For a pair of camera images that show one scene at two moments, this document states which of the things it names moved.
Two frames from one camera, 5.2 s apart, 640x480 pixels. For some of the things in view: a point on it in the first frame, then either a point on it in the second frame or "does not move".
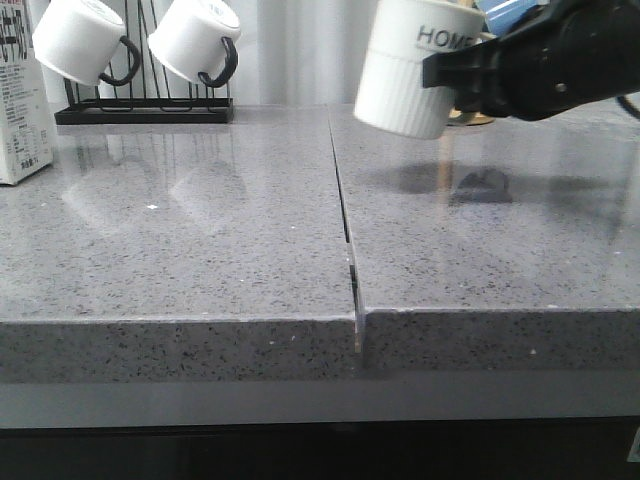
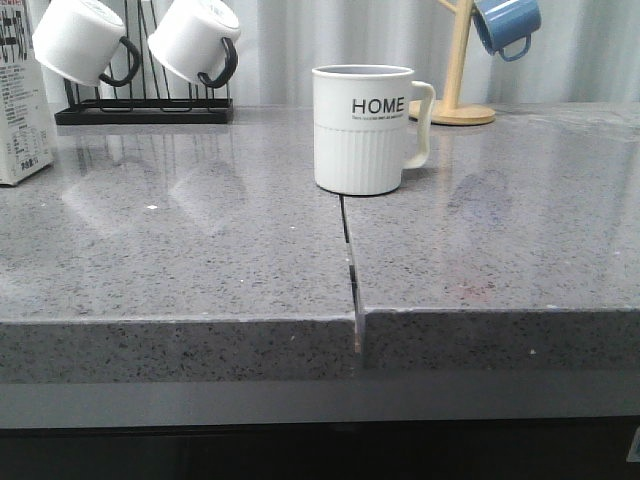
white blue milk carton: (26, 120) does not move
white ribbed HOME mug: (391, 92) → (370, 123)
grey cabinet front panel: (58, 405) does not move
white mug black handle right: (197, 38) does not move
